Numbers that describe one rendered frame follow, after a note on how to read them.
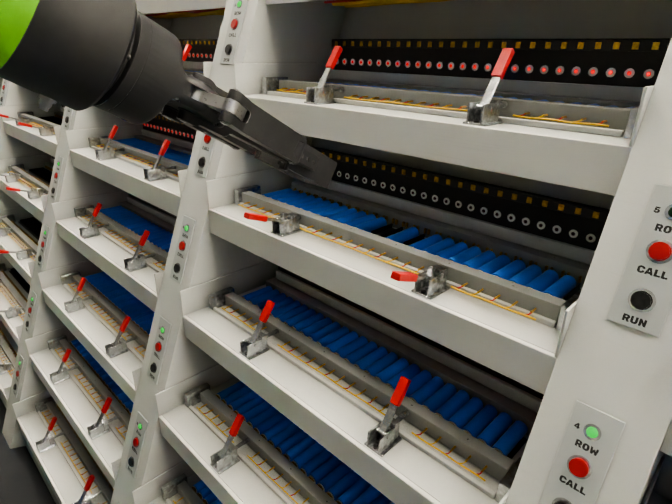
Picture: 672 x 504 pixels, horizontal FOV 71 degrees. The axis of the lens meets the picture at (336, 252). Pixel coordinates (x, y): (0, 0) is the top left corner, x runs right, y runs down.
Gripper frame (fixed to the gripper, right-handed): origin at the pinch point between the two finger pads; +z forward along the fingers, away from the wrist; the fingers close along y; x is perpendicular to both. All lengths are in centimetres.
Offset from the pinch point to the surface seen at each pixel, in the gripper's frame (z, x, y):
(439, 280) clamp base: 16.8, 6.1, -11.4
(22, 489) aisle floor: 27, 99, 85
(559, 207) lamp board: 27.9, -7.9, -17.3
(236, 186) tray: 18.5, 3.5, 34.0
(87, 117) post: 16, -1, 104
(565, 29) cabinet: 28.9, -32.5, -8.8
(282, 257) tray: 16.3, 11.4, 13.8
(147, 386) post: 20, 46, 40
